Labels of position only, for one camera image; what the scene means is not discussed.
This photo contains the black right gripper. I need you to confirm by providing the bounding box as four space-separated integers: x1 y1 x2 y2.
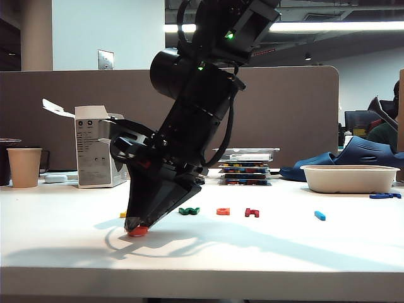
125 134 210 229

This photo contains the orange letter c magnet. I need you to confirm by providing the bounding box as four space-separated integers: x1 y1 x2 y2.
127 225 150 237

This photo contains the letter magnet card sheet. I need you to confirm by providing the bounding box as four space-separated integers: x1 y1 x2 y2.
219 173 271 181
220 167 271 174
222 162 270 168
218 179 272 187

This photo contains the white face mask box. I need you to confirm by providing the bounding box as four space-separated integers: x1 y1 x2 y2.
42 98 129 189

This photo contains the small white case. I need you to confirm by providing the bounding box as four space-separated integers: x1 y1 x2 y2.
44 173 69 184

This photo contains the white black labelled marker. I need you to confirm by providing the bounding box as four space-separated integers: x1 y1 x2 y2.
230 153 273 162

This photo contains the clear plastic box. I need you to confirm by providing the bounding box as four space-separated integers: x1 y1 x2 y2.
217 147 281 163

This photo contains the brown paper cup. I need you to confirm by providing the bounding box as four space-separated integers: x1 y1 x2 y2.
6 147 44 189

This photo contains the navy blue rubber slipper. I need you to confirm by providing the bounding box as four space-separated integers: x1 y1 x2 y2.
279 151 337 182
334 135 404 167

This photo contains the brown desk partition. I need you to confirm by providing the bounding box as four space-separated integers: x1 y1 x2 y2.
0 65 340 173

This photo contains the dark round container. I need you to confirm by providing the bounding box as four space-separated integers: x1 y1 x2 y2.
0 138 23 187

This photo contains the red ceiling sign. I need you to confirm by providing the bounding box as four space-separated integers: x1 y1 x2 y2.
252 47 277 57

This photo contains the beige pulp tray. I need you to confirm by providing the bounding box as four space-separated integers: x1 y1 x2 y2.
299 164 401 194

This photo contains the black computer monitor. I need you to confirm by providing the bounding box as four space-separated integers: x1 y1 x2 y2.
343 110 384 140

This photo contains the person in green shirt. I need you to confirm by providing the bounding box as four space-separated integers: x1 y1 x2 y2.
367 80 404 153

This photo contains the dark office chair back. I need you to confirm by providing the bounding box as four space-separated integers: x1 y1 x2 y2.
367 96 399 130

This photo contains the long ceiling light strip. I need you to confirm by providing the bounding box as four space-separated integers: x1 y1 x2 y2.
164 21 404 33

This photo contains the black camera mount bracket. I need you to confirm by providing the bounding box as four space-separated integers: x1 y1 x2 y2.
107 117 157 162

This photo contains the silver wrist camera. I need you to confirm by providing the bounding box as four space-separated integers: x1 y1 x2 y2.
97 119 112 143

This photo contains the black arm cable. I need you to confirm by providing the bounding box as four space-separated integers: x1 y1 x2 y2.
203 91 237 168

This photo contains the metal wall plate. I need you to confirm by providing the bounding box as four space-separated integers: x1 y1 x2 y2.
97 49 115 70

